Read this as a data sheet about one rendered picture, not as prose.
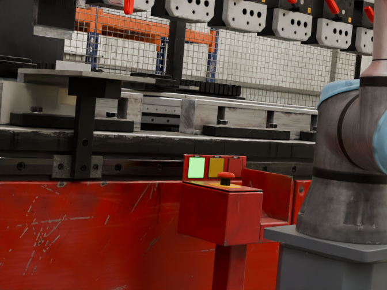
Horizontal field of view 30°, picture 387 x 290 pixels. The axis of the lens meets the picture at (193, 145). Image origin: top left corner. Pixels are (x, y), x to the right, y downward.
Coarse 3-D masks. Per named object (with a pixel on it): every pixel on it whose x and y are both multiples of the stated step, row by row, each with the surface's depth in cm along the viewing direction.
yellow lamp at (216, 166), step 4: (212, 160) 168; (216, 160) 169; (220, 160) 170; (212, 164) 169; (216, 164) 169; (220, 164) 170; (212, 168) 169; (216, 168) 170; (220, 168) 170; (208, 172) 168; (212, 172) 169; (216, 172) 170; (208, 176) 168; (212, 176) 169; (216, 176) 170
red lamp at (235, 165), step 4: (232, 160) 173; (236, 160) 174; (240, 160) 175; (232, 164) 173; (236, 164) 174; (240, 164) 175; (228, 168) 172; (232, 168) 173; (236, 168) 174; (240, 168) 175; (228, 172) 172; (232, 172) 173; (236, 172) 174; (240, 172) 175; (236, 176) 174; (240, 176) 175
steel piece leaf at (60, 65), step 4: (56, 60) 153; (56, 64) 153; (60, 64) 154; (64, 64) 155; (68, 64) 155; (72, 64) 156; (76, 64) 156; (80, 64) 157; (84, 64) 157; (88, 64) 158; (56, 68) 153; (60, 68) 154; (64, 68) 155; (68, 68) 155; (72, 68) 156; (76, 68) 156; (80, 68) 157; (84, 68) 158; (88, 68) 158
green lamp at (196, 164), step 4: (192, 160) 164; (196, 160) 165; (200, 160) 166; (192, 164) 165; (196, 164) 165; (200, 164) 166; (192, 168) 165; (196, 168) 166; (200, 168) 166; (192, 172) 165; (196, 172) 166; (200, 172) 166; (188, 176) 164; (192, 176) 165; (196, 176) 166; (200, 176) 167
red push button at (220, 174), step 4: (220, 172) 160; (224, 172) 160; (220, 176) 159; (224, 176) 158; (228, 176) 158; (232, 176) 159; (224, 180) 159; (228, 180) 160; (220, 184) 160; (224, 184) 159; (228, 184) 160
